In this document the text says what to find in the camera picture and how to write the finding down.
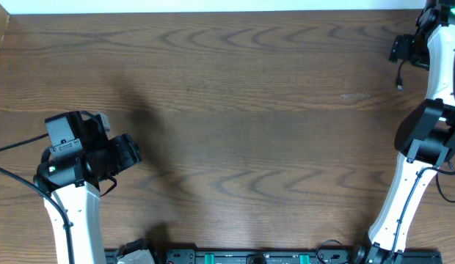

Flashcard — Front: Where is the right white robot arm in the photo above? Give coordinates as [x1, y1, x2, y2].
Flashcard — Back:
[346, 0, 455, 264]

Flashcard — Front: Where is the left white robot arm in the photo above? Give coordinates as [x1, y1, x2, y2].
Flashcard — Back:
[34, 111, 141, 263]

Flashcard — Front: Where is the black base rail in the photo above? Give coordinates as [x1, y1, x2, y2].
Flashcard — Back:
[105, 238, 443, 264]

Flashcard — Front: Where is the black braided USB cable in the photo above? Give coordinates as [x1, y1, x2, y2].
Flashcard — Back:
[395, 58, 408, 92]

